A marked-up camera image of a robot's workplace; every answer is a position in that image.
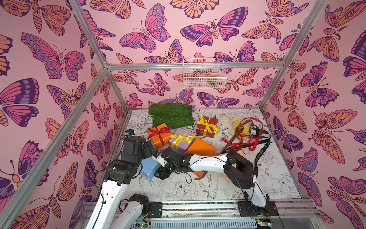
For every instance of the aluminium front rail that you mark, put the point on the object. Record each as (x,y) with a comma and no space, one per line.
(222,214)

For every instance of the aluminium frame post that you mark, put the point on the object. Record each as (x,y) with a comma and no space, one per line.
(301,36)

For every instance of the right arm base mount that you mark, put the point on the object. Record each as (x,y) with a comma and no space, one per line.
(247,209)

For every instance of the brown ribbon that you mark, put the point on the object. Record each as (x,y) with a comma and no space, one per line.
(207,127)

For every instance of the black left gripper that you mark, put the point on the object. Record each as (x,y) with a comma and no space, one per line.
(148,149)

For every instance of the light blue gift box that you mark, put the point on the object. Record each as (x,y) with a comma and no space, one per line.
(148,168)

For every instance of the yellow dotted work glove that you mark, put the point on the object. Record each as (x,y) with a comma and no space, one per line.
(242,128)

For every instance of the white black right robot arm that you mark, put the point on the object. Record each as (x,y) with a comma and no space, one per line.
(239,170)

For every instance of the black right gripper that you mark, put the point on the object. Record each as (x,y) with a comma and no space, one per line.
(165,169)

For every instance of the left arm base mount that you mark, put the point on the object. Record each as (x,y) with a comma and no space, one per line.
(151,210)

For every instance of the white wire basket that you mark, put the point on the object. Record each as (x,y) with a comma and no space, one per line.
(204,75)

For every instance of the small orange gift box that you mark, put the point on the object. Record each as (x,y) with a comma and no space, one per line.
(159,136)

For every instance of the red ribbon on small box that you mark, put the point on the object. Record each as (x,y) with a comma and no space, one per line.
(158,133)

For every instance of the peach gift box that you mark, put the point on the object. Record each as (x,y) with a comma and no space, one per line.
(241,153)

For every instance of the lilac gift box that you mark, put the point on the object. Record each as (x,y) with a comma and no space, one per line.
(181,140)

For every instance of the large orange gift box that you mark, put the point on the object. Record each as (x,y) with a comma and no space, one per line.
(201,148)

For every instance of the beige knit work glove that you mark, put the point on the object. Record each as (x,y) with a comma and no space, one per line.
(227,120)

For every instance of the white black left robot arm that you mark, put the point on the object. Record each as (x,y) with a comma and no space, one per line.
(127,166)

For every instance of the green artificial grass mat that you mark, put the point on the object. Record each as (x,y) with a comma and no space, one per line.
(173,115)

